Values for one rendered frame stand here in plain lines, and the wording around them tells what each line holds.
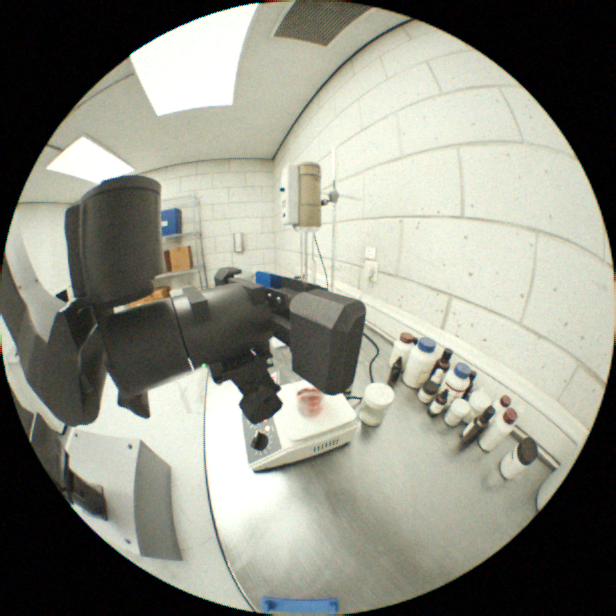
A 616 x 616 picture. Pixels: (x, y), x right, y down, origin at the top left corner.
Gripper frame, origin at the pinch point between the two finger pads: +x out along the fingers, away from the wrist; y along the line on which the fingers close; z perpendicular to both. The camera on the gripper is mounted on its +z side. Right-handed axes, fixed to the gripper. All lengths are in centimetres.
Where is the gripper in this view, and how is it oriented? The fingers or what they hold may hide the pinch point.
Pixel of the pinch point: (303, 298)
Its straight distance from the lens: 18.9
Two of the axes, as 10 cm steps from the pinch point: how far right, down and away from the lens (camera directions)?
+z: -0.1, 9.3, 3.7
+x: 7.1, -2.5, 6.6
